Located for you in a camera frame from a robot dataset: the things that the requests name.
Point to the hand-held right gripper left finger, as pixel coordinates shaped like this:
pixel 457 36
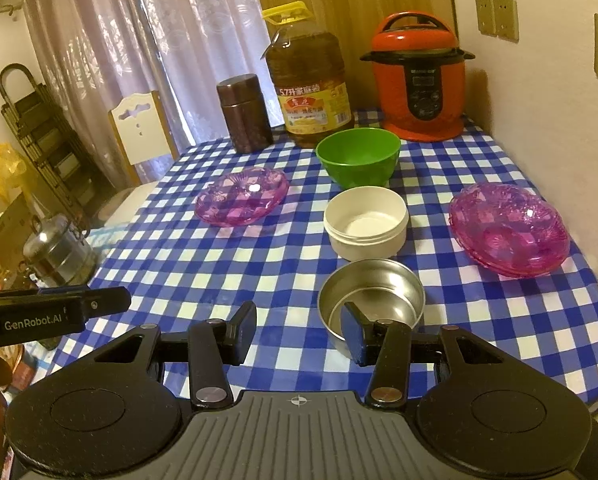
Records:
pixel 243 335

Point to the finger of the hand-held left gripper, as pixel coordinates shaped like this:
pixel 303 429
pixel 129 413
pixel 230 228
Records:
pixel 106 302

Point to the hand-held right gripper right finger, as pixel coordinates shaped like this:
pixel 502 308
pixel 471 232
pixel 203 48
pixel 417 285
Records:
pixel 353 335

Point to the stainless steel bowl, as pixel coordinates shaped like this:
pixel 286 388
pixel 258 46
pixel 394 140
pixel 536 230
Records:
pixel 374 295

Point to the white plastic bowl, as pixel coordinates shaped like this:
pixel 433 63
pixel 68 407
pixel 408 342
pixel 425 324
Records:
pixel 366 220

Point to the pink glass plate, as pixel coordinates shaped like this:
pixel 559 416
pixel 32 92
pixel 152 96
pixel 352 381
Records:
pixel 504 220
pixel 241 195
pixel 539 267

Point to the green plastic bowl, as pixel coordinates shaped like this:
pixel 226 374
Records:
pixel 357 156

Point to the steel steamer pot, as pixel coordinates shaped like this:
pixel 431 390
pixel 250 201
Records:
pixel 56 252

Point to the blue white checkered tablecloth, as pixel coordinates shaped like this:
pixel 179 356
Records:
pixel 179 260

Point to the cardboard box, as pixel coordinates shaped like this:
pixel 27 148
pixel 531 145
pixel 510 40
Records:
pixel 6 230

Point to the yellow plastic bag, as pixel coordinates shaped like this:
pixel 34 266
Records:
pixel 4 170

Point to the white wooden chair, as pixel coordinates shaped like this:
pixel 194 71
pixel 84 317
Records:
pixel 141 125

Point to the black metal rack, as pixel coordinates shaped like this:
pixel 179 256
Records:
pixel 39 130

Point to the brown cylindrical canister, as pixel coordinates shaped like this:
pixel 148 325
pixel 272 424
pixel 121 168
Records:
pixel 243 112

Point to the purple lace curtain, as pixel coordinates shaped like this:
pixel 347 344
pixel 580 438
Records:
pixel 129 50

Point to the large cooking oil bottle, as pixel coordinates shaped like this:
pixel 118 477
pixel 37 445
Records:
pixel 310 85

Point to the red electric pressure cooker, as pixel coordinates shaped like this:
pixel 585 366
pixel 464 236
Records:
pixel 419 90

